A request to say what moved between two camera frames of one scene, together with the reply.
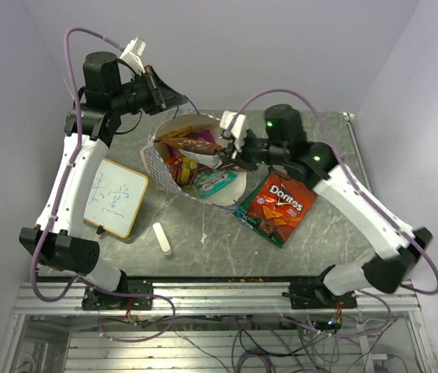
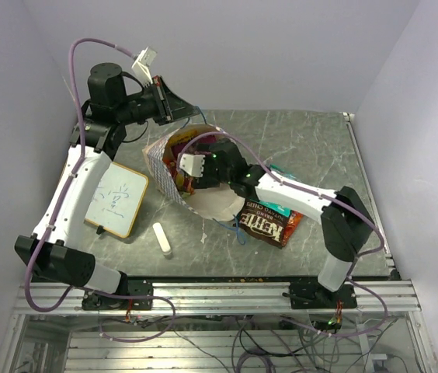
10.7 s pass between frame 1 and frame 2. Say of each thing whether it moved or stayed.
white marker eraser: stayed
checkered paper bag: moved
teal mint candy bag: moved
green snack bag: moved
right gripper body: moved
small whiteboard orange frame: stayed
